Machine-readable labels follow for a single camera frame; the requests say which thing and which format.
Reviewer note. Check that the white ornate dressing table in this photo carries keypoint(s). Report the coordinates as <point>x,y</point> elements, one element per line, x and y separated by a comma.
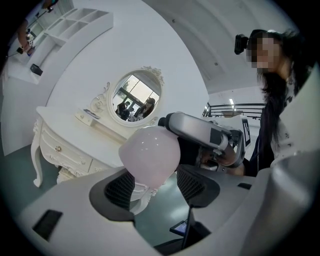
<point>75,142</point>

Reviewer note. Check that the person's white patterned shirt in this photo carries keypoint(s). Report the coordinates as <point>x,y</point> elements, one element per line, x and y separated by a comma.
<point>290,130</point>

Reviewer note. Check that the small black box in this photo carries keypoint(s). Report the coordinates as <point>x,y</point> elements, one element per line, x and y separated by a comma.
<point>36,69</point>

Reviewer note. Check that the person's right forearm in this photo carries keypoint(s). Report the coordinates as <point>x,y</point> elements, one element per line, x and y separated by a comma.
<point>240,170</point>

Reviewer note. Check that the small black screen device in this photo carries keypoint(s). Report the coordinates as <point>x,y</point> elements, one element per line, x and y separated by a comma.
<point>178,227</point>

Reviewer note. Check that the small pink round object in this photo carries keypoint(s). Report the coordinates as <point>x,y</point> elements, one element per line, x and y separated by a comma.
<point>150,152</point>

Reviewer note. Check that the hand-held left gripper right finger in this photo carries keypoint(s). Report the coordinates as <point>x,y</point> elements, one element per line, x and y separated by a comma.
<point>225,190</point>

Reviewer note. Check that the person's black jacket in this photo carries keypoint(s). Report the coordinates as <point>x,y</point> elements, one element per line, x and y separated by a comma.
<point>262,155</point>

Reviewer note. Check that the person's head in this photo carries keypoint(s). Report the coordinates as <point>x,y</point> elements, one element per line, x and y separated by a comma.
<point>268,55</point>

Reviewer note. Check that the black head-worn camera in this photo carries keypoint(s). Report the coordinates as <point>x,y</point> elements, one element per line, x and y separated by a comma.
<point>240,43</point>

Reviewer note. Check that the black metal railing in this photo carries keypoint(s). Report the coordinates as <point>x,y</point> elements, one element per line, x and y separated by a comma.
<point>232,107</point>

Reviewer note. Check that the white shelf unit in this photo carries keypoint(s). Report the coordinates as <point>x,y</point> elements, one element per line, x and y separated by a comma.
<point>75,22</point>

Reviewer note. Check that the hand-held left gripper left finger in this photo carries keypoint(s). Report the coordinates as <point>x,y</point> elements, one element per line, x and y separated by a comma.
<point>75,200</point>

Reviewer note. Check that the person's right hand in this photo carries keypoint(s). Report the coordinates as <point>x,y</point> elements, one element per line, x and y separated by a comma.
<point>208,162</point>

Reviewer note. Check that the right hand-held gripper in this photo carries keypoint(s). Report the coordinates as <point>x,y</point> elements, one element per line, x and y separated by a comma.
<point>235,142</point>

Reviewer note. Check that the oval white-framed mirror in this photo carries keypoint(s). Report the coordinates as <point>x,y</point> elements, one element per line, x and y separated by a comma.
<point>137,97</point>

